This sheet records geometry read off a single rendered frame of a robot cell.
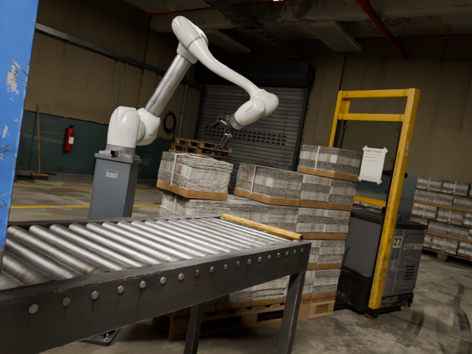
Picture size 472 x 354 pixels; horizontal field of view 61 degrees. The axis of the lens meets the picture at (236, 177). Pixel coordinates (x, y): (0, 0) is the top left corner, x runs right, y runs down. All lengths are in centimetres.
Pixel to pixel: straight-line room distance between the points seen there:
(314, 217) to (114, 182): 145
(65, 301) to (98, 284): 8
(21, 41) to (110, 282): 56
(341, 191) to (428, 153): 592
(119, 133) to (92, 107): 746
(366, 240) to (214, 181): 175
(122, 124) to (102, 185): 34
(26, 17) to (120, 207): 175
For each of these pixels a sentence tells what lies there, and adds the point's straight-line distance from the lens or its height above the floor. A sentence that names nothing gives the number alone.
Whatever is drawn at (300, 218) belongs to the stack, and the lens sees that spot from 285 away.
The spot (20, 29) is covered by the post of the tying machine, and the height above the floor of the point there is 121.
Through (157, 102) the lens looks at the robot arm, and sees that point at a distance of 239.
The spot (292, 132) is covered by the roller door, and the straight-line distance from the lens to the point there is 995.
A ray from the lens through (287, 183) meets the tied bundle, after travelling 270.
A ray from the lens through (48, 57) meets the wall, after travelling 917.
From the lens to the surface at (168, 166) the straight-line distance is 246.
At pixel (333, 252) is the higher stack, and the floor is 50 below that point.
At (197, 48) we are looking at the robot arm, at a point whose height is 163.
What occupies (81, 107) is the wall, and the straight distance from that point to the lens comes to 952.
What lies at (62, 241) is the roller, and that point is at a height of 80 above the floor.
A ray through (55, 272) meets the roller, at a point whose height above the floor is 79.
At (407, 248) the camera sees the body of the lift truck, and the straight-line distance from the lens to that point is 375.
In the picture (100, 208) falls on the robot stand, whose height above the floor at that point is 71.
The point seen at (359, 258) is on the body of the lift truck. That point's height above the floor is 41.
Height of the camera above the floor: 111
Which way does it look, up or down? 3 degrees down
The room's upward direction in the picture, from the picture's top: 10 degrees clockwise
